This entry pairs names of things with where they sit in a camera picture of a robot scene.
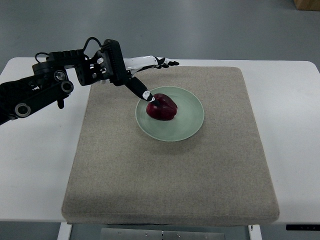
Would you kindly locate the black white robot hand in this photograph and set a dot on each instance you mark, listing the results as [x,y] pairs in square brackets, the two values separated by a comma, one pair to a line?
[108,64]

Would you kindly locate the red apple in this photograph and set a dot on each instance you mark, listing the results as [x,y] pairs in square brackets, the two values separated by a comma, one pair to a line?
[166,110]

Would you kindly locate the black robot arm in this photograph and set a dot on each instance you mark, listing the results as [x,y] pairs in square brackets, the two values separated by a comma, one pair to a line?
[48,84]

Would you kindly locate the pale green plate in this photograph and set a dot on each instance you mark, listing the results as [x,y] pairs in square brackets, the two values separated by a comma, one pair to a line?
[188,120]

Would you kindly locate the beige fabric mat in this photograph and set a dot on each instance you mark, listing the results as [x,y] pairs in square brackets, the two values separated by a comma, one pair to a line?
[217,177]

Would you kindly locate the cardboard box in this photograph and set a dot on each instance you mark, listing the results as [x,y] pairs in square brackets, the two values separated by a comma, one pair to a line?
[307,5]

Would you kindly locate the black table control panel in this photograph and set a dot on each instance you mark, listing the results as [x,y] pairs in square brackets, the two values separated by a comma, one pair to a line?
[303,227]

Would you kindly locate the grey metal base plate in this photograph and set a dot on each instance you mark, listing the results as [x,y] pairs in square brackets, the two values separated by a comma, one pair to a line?
[140,234]

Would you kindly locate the white table leg frame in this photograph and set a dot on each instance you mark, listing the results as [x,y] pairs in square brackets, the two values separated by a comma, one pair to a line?
[64,232]

